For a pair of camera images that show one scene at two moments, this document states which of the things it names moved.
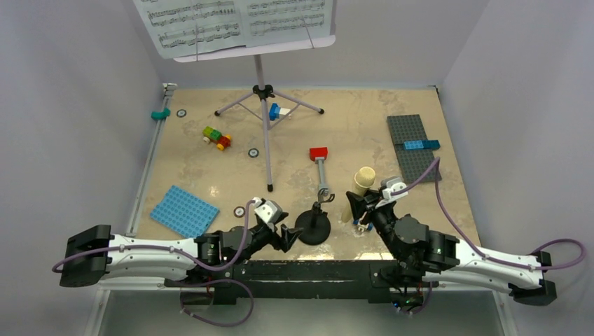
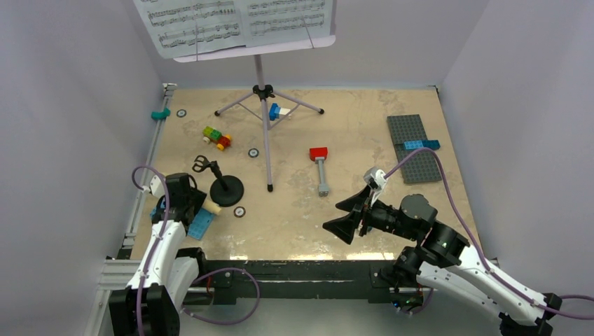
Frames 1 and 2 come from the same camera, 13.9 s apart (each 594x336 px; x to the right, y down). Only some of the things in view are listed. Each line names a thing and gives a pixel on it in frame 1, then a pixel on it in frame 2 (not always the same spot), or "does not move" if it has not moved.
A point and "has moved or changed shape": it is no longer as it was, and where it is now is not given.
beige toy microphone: x=363 y=179 has moved or changed shape
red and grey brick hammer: x=318 y=154 does not move
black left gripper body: x=260 y=236 → x=195 y=199
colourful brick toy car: x=213 y=135 does not move
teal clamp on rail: x=161 y=115 does not move
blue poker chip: x=253 y=152 does not move
